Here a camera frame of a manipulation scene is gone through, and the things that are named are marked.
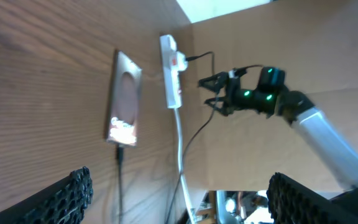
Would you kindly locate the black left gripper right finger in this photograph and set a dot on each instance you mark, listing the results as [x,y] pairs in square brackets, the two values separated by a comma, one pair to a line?
[292,202]

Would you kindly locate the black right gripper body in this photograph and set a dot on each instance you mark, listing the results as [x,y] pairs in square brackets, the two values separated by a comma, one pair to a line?
[238,98]

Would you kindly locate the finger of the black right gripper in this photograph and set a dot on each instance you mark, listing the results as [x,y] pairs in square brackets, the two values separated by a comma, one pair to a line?
[220,105]
[215,82]

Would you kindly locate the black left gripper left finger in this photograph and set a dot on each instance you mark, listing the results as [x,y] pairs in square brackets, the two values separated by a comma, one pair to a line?
[62,202]

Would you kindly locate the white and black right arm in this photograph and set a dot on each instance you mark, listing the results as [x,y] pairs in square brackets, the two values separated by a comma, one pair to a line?
[310,122]

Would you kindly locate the white USB charger plug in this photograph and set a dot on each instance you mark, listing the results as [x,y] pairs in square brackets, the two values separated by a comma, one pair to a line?
[179,61]

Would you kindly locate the white power strip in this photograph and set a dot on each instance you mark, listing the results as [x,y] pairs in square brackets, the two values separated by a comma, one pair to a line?
[168,47]

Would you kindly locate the brown cardboard sheet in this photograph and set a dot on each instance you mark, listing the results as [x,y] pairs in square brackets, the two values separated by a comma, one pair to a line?
[316,44]

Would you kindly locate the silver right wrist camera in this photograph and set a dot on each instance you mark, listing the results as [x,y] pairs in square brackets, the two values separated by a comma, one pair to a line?
[237,72]

